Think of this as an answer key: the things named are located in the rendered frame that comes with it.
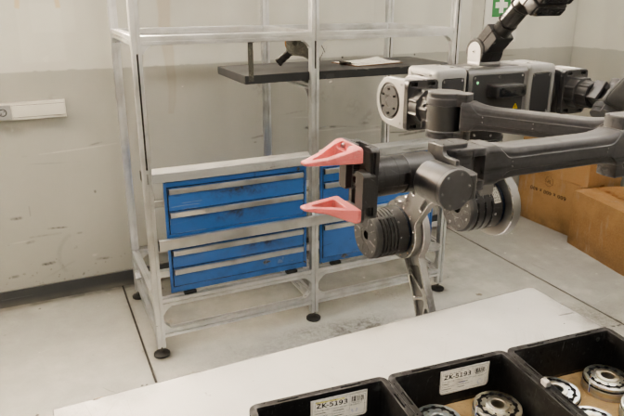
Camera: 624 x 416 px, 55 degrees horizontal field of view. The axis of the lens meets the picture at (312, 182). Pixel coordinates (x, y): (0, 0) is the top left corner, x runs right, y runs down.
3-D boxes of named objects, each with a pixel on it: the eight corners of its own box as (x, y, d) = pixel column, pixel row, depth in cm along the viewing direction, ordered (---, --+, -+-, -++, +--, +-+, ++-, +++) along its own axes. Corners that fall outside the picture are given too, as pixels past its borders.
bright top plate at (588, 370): (573, 371, 141) (574, 370, 140) (604, 362, 144) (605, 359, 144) (608, 397, 132) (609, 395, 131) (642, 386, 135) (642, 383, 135)
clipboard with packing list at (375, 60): (328, 62, 326) (328, 59, 326) (376, 59, 344) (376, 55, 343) (353, 66, 308) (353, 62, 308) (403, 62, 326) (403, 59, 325)
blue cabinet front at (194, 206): (171, 292, 291) (162, 182, 275) (305, 266, 320) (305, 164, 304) (172, 294, 289) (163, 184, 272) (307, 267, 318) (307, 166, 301)
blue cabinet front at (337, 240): (318, 263, 324) (319, 162, 307) (429, 240, 352) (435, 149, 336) (321, 265, 321) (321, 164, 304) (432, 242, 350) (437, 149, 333)
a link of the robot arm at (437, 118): (442, 121, 141) (444, 98, 139) (470, 129, 132) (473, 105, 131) (409, 124, 137) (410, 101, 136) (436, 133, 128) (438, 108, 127)
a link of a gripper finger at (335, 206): (312, 232, 79) (373, 222, 83) (313, 180, 77) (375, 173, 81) (292, 215, 85) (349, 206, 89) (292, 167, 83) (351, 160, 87)
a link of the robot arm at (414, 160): (420, 182, 93) (422, 146, 91) (448, 195, 87) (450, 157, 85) (382, 188, 90) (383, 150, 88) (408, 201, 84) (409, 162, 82)
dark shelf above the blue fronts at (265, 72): (217, 76, 317) (217, 65, 315) (408, 66, 365) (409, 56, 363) (245, 87, 278) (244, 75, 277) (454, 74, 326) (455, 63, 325)
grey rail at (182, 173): (140, 179, 277) (139, 170, 275) (441, 143, 345) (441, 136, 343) (144, 186, 268) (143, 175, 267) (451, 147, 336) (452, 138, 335)
